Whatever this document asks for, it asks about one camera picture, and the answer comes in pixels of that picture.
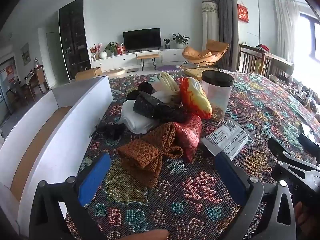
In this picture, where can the cluttered side shelf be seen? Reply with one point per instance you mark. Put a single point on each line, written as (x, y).
(295, 87)

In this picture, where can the flat yellow box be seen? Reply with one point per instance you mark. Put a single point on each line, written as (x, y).
(195, 72)

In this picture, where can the white sheer curtain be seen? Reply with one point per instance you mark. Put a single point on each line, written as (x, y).
(286, 30)

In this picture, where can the black knit hat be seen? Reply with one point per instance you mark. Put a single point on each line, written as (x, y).
(146, 87)

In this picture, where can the red gift bag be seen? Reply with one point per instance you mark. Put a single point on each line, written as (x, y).
(120, 49)

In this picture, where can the red cloth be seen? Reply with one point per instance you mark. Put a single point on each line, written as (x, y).
(262, 47)

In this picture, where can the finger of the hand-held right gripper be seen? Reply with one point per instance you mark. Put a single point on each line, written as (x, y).
(308, 141)
(276, 146)

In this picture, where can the grey curtain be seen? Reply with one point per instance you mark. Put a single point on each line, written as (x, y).
(225, 17)

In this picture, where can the covered standing air conditioner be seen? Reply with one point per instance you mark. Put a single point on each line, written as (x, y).
(209, 27)

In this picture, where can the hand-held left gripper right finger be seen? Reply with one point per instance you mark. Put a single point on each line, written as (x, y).
(230, 177)

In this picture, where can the person's left hand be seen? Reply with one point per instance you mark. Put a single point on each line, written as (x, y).
(147, 235)

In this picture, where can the red flowers in vase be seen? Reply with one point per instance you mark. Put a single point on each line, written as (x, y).
(94, 50)

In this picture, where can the round wooden board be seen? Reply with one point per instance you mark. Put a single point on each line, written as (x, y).
(113, 72)

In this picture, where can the black flat television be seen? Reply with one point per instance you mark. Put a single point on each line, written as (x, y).
(141, 38)

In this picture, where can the red yellow fish plush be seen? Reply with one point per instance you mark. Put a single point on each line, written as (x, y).
(195, 97)

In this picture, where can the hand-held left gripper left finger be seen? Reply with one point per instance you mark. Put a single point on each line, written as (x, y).
(93, 177)

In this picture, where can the packaged wooden phone case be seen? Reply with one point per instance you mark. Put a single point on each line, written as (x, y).
(227, 137)

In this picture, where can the wooden crib rail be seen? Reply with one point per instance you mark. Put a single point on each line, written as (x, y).
(265, 60)

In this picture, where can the tall black display cabinet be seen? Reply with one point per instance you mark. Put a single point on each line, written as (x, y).
(73, 40)

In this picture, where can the white television cabinet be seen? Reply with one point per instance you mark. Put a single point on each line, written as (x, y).
(120, 60)

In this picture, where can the black glitter bag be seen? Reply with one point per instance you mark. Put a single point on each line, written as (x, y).
(152, 105)

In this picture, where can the brown knitted scarf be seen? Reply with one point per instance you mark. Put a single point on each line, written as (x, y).
(147, 150)

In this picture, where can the clear jar with black lid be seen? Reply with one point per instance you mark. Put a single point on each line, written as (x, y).
(217, 95)

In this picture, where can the red patterned pouch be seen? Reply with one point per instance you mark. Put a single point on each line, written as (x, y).
(190, 135)

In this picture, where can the wooden bench with black legs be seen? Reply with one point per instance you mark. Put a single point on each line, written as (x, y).
(147, 55)

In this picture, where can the black hair scrunchie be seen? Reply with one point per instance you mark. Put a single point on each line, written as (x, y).
(112, 130)

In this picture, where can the bushy green plant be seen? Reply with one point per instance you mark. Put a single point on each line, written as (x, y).
(111, 48)

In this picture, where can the cream soft toy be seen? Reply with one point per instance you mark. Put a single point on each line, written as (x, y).
(167, 80)

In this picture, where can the white cardboard storage box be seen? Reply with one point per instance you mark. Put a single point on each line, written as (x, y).
(82, 105)

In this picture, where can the brown cardboard box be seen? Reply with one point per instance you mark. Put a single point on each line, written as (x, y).
(87, 73)

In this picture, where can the purple floor mat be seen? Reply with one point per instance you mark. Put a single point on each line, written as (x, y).
(166, 68)

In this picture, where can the black framed smartphone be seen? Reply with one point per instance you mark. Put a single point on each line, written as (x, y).
(306, 128)

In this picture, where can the wooden dining chair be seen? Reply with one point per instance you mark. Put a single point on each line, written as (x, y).
(41, 77)

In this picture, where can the orange lounge chair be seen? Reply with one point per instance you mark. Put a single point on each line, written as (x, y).
(200, 53)

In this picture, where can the colourful printed blanket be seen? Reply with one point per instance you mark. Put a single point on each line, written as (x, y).
(190, 187)

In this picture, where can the round white vase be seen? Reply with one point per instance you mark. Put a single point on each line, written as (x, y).
(103, 55)

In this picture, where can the framed wall picture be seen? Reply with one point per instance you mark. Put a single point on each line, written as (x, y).
(25, 52)

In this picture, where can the red wall hanging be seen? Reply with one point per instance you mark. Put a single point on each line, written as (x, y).
(243, 13)

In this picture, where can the large potted plant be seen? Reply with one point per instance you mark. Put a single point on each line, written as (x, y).
(180, 40)

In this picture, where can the white folded cloth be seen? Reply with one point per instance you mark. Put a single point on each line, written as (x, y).
(135, 120)

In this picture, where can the small potted plant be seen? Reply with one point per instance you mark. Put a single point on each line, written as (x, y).
(167, 43)

